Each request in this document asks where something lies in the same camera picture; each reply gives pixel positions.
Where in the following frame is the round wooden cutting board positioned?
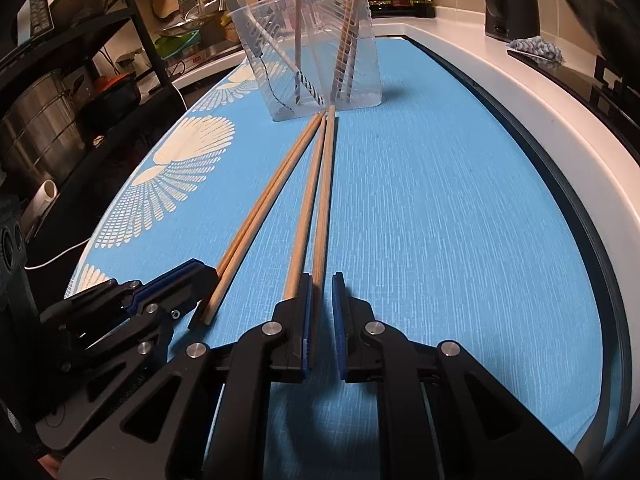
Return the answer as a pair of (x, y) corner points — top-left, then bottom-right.
(220, 7), (241, 43)

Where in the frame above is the tan wooden chopstick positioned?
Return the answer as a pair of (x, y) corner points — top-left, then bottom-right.
(199, 116), (328, 325)
(329, 0), (363, 103)
(283, 109), (332, 302)
(311, 105), (337, 283)
(215, 113), (323, 270)
(337, 0), (368, 105)

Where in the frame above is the white plastic pipe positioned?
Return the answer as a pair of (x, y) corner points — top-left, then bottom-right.
(22, 180), (61, 223)

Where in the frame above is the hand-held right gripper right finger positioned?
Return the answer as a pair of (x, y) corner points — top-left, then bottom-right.
(332, 272), (583, 480)

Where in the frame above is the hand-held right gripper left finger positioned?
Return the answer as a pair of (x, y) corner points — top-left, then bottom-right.
(59, 271), (315, 480)

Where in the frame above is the grey handled striped knife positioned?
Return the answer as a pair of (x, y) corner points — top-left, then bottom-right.
(218, 0), (326, 108)

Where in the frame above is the clear plastic cutlery container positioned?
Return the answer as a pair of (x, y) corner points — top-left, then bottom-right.
(227, 0), (383, 122)

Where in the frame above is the black metal shelf rack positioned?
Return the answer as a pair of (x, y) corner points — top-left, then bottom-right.
(0, 0), (186, 201)

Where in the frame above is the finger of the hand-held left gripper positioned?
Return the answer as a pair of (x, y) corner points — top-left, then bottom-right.
(65, 262), (219, 376)
(40, 259), (202, 327)

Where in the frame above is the black electric kettle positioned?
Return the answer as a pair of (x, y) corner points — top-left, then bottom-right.
(482, 0), (542, 43)

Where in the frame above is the appliance with button panel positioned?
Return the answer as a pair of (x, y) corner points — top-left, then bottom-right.
(10, 0), (56, 56)

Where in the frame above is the blue grey knitted cloth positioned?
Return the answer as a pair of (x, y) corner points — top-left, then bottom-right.
(506, 35), (566, 65)

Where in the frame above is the black wok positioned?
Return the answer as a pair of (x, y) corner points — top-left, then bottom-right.
(557, 0), (640, 61)

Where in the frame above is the black pan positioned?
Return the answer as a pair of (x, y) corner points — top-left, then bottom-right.
(75, 72), (141, 121)

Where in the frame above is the metal basin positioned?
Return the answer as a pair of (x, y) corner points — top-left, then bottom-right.
(159, 15), (221, 38)

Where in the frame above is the black burner grate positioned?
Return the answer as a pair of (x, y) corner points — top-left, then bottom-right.
(595, 55), (640, 106)

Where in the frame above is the green plastic basin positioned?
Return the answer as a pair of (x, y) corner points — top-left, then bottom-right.
(155, 35), (201, 61)

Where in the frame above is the white cable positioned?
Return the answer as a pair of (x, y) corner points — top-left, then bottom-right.
(25, 87), (187, 270)

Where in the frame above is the large steel pot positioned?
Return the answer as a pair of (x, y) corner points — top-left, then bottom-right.
(0, 71), (86, 186)

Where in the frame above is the dark metal bowl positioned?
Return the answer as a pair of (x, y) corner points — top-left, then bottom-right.
(47, 0), (108, 31)

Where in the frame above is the hanging wooden cutting board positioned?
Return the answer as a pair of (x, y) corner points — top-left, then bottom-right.
(150, 0), (181, 20)

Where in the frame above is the black glass gas stove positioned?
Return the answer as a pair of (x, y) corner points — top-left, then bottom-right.
(507, 47), (640, 161)

